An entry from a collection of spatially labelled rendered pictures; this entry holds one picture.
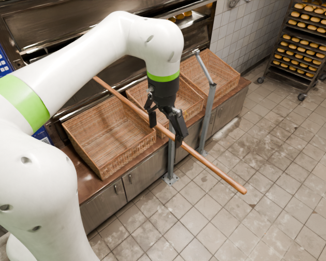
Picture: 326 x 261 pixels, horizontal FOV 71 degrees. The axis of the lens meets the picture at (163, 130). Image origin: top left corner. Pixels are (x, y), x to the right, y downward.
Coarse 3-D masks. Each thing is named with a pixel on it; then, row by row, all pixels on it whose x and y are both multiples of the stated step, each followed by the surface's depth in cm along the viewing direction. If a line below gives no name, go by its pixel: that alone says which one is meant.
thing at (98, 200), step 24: (216, 72) 274; (240, 96) 264; (120, 120) 218; (192, 120) 218; (216, 120) 253; (168, 144) 205; (192, 144) 246; (144, 168) 199; (96, 192) 167; (120, 192) 192; (96, 216) 187
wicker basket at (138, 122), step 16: (96, 112) 193; (112, 112) 203; (128, 112) 207; (64, 128) 175; (80, 128) 187; (112, 128) 209; (128, 128) 209; (144, 128) 200; (96, 144) 196; (112, 144) 196; (128, 144) 196; (144, 144) 196; (96, 160) 185; (112, 160) 167; (128, 160) 182
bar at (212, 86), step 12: (180, 60) 180; (204, 72) 194; (132, 84) 158; (216, 84) 194; (108, 96) 149; (84, 108) 141; (60, 120) 134; (204, 120) 225; (204, 132) 234; (168, 156) 214; (204, 156) 260; (168, 168) 227; (168, 180) 239
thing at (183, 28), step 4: (204, 16) 238; (196, 20) 230; (200, 20) 230; (204, 20) 233; (208, 20) 237; (184, 24) 223; (188, 24) 223; (192, 24) 224; (196, 24) 228; (200, 24) 232; (180, 28) 217; (184, 28) 219; (188, 28) 223; (124, 56) 188; (116, 60) 184
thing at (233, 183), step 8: (96, 80) 155; (112, 88) 148; (120, 96) 142; (128, 104) 138; (144, 112) 133; (160, 128) 124; (168, 136) 122; (184, 144) 116; (192, 152) 113; (200, 160) 111; (208, 160) 110; (216, 168) 106; (224, 176) 104; (232, 184) 102; (240, 184) 101; (240, 192) 100
